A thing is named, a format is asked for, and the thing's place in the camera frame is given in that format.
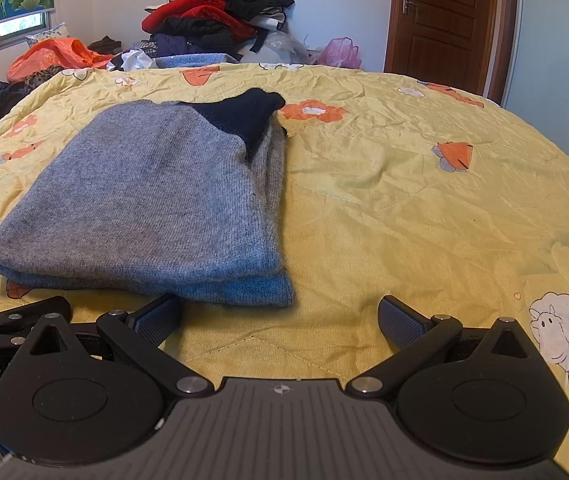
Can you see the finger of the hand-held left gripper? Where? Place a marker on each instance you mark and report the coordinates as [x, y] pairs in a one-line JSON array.
[[39, 307]]

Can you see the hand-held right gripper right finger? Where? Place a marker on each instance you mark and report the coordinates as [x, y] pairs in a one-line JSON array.
[[402, 324]]

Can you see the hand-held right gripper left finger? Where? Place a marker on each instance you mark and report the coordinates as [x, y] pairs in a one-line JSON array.
[[157, 321]]

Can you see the grey sweater with navy sleeves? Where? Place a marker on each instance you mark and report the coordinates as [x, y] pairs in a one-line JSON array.
[[139, 200]]

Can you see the pile of clothes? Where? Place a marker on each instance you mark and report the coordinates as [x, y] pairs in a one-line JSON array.
[[214, 7]]

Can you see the yellow printed quilt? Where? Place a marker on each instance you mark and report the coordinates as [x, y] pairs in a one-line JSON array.
[[414, 210]]

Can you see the orange plastic bag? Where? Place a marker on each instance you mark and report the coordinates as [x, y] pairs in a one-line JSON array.
[[59, 55]]

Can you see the floral pillow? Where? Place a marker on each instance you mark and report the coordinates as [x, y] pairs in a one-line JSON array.
[[47, 35]]

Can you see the window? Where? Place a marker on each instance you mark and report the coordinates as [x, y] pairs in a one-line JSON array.
[[14, 27]]

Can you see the white crumpled cloth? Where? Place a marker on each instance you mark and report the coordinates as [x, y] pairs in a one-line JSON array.
[[132, 61]]

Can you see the light blue folded blanket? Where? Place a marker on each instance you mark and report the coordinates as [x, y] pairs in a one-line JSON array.
[[194, 61]]

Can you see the dark brown garment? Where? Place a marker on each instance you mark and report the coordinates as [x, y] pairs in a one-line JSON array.
[[105, 44]]

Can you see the pink plastic bag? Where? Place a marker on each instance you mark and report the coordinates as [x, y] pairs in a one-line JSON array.
[[342, 54]]

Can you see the brown wooden door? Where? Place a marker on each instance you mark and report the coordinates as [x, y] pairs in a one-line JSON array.
[[439, 30]]

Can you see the clear plastic bag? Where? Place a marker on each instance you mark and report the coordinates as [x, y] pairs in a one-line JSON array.
[[284, 49]]

